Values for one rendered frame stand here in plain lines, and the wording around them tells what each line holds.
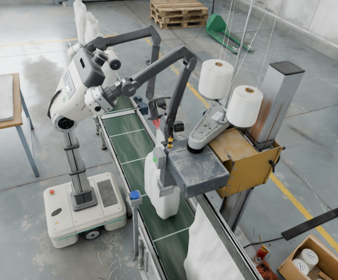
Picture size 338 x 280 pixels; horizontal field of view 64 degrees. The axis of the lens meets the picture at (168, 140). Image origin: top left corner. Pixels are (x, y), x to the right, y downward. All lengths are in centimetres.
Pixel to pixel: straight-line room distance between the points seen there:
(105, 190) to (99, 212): 24
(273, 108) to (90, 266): 190
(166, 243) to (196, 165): 96
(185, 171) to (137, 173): 128
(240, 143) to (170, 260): 103
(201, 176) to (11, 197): 223
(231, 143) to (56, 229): 159
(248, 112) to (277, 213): 192
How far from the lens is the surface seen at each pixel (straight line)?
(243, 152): 147
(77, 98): 163
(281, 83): 134
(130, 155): 270
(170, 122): 164
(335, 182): 368
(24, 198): 307
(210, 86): 141
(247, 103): 122
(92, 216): 245
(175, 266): 209
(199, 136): 136
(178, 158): 135
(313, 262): 271
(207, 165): 134
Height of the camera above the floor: 229
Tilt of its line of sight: 42 degrees down
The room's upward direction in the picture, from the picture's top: 5 degrees clockwise
